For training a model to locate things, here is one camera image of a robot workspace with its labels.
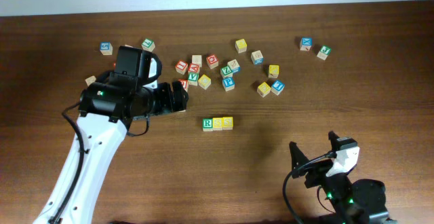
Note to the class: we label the wooden block red side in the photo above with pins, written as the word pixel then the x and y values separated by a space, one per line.
pixel 90 80

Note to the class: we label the yellow block right upper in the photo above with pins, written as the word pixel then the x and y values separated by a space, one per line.
pixel 273 71

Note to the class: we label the red 9 block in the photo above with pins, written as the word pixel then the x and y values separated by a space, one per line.
pixel 185 84

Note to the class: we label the green V block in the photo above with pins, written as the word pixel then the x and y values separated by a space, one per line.
pixel 193 79

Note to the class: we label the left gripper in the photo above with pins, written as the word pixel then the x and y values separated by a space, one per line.
pixel 169 106

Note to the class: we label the yellow S block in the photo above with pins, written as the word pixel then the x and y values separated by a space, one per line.
pixel 217 123
pixel 227 123

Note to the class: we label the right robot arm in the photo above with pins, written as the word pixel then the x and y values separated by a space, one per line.
pixel 363 201

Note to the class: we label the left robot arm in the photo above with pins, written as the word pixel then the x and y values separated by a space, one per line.
pixel 107 108

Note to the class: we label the green L block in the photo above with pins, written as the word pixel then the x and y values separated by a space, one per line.
pixel 148 45

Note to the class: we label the blue X block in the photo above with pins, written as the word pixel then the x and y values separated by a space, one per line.
pixel 306 43

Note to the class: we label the yellow block top centre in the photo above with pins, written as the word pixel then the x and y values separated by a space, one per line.
pixel 241 45

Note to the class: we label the blue number block far left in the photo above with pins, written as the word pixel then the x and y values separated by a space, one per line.
pixel 106 48

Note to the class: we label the wooden block blue side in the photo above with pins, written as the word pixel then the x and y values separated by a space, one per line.
pixel 234 65

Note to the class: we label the plain I wooden block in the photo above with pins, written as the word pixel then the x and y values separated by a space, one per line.
pixel 197 59

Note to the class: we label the red A block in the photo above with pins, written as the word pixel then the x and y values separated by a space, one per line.
pixel 194 68

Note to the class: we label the blue P block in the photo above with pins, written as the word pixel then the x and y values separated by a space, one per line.
pixel 228 84

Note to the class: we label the red I block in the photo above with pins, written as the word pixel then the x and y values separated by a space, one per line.
pixel 181 67

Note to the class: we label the red Q block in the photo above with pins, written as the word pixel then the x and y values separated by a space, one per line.
pixel 212 61

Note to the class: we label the yellow C block centre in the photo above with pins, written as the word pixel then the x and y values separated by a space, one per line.
pixel 204 82

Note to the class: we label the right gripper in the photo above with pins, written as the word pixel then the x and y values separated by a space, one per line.
pixel 316 171

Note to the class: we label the green R block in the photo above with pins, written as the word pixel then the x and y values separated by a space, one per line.
pixel 207 125

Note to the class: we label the blue J block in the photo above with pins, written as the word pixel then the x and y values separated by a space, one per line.
pixel 277 87

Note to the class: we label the wooden block blue bottom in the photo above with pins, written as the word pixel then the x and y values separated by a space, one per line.
pixel 257 57

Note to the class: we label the green Z block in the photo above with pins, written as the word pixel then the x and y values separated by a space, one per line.
pixel 226 72

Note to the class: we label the green J block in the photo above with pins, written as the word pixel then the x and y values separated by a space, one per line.
pixel 324 52

